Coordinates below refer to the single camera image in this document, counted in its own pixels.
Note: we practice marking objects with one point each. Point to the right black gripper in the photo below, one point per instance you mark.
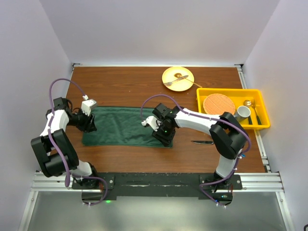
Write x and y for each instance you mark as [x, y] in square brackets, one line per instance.
[165, 140]

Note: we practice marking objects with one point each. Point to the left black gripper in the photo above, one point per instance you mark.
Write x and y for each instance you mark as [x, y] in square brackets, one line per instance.
[88, 125]

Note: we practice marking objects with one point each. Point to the dark green cloth napkin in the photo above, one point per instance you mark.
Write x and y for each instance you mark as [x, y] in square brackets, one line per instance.
[120, 126]

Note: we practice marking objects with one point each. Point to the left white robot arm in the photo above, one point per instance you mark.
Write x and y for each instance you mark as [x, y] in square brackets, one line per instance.
[54, 151]

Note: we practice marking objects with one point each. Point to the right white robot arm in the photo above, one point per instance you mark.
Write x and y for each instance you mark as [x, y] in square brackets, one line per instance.
[228, 135]

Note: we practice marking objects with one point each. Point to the silver fork on plate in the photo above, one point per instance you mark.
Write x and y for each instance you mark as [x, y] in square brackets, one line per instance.
[176, 80]

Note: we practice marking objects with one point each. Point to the yellow round plate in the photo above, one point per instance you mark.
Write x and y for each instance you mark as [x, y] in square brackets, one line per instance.
[183, 85]

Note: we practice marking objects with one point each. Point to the orange woven coaster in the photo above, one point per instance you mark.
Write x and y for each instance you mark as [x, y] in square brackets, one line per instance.
[217, 104]

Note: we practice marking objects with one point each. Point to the gold spoon on plate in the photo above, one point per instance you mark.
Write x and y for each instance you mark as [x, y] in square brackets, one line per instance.
[180, 76]

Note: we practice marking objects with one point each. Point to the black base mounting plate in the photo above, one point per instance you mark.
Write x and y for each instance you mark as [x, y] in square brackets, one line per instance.
[161, 185]

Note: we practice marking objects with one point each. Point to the grey mug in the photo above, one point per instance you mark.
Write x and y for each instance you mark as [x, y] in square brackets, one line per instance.
[242, 113]

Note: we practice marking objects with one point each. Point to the yellow plastic bin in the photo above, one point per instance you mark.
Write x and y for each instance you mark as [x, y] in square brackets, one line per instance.
[238, 96]

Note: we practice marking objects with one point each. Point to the gold spoon in bin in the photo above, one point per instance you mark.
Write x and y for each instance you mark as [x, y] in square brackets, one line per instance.
[250, 104]

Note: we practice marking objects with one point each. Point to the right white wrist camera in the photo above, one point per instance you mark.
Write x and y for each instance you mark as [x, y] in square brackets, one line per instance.
[152, 122]

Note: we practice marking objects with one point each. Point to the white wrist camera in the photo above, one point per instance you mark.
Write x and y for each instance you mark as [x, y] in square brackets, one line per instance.
[152, 122]
[87, 105]

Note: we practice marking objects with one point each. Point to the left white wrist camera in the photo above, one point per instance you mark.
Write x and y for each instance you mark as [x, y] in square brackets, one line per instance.
[87, 105]

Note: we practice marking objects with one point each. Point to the dark handled utensil in bin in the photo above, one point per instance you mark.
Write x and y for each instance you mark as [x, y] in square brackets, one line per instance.
[257, 116]

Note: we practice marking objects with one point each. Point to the aluminium frame rail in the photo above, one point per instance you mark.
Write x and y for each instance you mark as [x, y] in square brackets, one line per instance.
[251, 182]

